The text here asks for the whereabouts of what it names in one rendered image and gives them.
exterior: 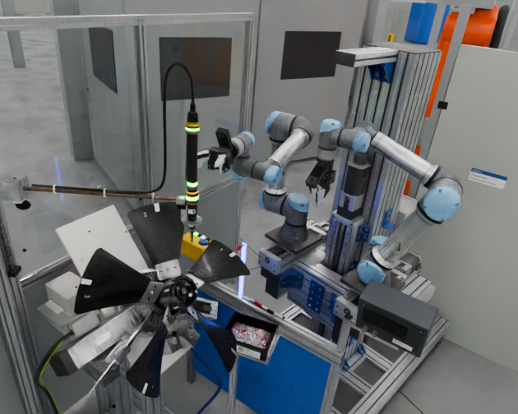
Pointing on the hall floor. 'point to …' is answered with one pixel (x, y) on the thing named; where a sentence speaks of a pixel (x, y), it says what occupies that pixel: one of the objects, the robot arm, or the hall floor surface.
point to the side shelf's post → (101, 398)
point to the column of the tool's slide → (11, 305)
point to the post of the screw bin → (233, 387)
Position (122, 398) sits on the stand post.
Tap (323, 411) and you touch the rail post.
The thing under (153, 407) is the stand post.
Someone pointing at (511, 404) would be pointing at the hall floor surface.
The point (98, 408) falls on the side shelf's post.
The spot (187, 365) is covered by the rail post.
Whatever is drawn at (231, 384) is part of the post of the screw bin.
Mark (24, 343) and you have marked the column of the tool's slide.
